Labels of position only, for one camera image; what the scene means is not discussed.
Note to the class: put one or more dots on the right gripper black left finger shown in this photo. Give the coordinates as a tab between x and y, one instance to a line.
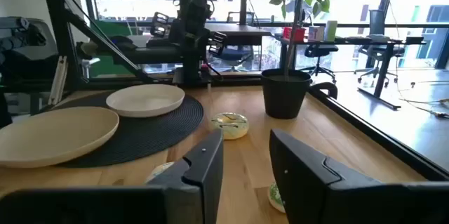
196	182

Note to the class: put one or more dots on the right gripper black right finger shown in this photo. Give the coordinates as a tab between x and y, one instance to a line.
315	189

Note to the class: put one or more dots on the white donut blue drizzle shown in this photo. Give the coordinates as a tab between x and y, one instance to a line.
159	170

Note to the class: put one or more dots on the donut with green icing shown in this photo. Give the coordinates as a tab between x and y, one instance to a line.
276	197

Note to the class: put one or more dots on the yellow glazed striped donut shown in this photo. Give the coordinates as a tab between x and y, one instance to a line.
229	126

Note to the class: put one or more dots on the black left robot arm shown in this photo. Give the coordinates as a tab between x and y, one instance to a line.
191	24

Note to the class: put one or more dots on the black round woven placemat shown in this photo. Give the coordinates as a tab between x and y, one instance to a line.
154	136

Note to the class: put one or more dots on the small white plate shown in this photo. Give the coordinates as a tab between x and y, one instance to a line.
145	100

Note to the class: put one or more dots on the black table clamp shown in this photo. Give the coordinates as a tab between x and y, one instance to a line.
328	88

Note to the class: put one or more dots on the blue office chair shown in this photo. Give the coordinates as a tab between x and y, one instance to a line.
231	55

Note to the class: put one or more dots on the black office chair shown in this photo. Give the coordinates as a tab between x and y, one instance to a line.
320	51

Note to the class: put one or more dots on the grey office chair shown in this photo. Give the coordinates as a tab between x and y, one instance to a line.
377	52

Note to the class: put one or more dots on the large beige plate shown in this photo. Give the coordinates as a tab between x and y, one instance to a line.
52	136

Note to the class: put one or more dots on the white printed box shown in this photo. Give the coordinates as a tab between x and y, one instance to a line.
315	33

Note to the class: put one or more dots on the red box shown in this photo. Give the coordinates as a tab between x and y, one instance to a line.
294	33

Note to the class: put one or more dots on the dark standing desk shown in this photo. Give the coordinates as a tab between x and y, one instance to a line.
238	31

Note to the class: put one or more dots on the long black office desk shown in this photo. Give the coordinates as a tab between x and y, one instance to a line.
372	41

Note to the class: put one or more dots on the pale green cylinder container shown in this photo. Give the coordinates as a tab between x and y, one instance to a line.
330	30

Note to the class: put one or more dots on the white bar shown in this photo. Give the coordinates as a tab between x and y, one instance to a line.
58	80

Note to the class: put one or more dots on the black rig frame struts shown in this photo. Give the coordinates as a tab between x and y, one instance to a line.
59	24

